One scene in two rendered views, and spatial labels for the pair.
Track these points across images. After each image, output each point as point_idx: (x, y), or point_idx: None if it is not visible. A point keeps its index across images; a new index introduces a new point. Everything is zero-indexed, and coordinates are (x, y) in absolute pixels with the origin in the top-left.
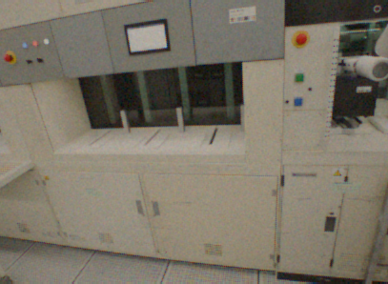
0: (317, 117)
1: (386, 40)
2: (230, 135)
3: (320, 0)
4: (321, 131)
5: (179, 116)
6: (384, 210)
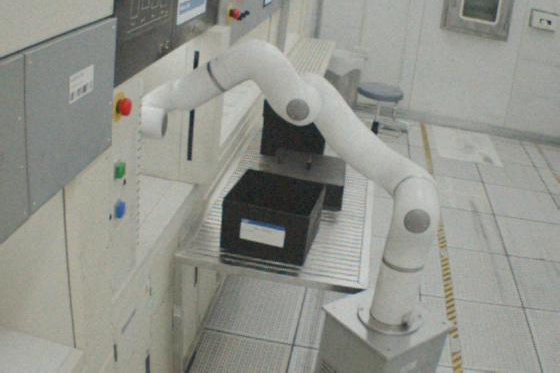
0: (129, 221)
1: (205, 94)
2: None
3: (134, 43)
4: (132, 241)
5: None
6: (181, 300)
